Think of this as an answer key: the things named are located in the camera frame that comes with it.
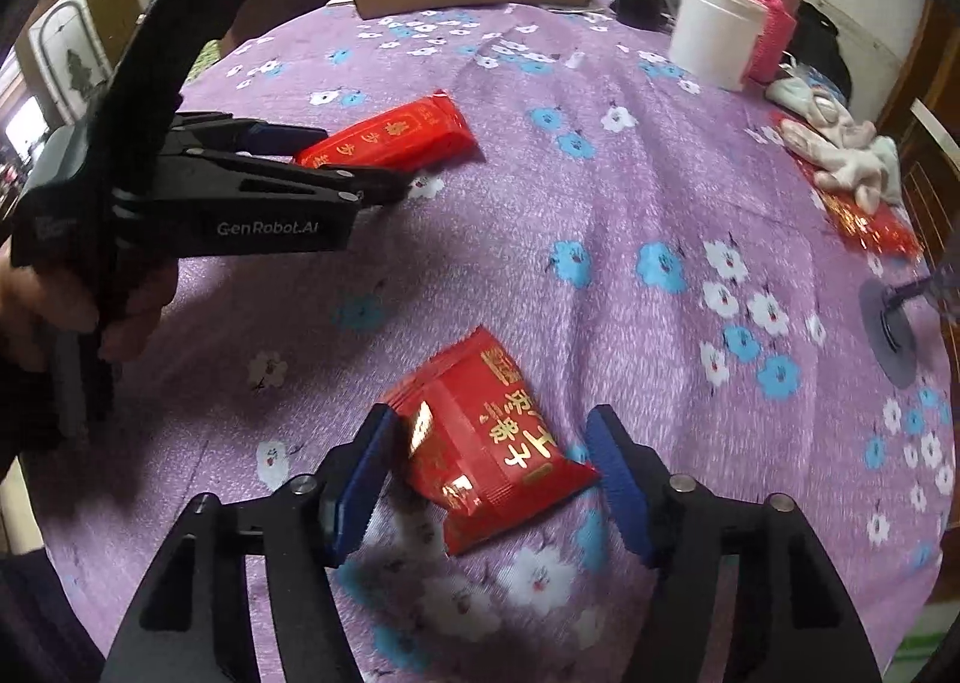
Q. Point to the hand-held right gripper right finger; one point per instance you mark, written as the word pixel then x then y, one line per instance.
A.
pixel 619 488

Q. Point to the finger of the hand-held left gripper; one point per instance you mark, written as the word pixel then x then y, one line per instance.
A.
pixel 262 134
pixel 337 182

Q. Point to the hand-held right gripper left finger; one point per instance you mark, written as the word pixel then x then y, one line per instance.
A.
pixel 360 488

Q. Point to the long red snack packet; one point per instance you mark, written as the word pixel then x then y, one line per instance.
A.
pixel 405 131

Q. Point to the small red gold-print snack packet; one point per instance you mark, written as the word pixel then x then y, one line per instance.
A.
pixel 487 443

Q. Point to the person's left hand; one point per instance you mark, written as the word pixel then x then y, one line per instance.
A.
pixel 146 308

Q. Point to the green patterned cloth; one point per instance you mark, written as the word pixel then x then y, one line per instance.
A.
pixel 201 62

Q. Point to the wooden glass-panel door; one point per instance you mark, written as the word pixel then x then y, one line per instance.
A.
pixel 97 0

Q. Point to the small white scrap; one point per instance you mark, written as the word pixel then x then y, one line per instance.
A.
pixel 575 60

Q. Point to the small black box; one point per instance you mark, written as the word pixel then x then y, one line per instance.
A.
pixel 641 0

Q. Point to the red gold foil bag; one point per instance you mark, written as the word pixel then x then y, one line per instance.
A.
pixel 862 225

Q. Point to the white plastic jar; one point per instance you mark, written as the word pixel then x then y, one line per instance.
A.
pixel 712 30

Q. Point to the white cloth bundle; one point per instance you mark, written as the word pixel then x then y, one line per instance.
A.
pixel 847 143

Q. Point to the pink thermos bottle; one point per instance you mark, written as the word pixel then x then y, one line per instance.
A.
pixel 776 15

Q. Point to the black bag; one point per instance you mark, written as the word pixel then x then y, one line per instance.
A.
pixel 821 45

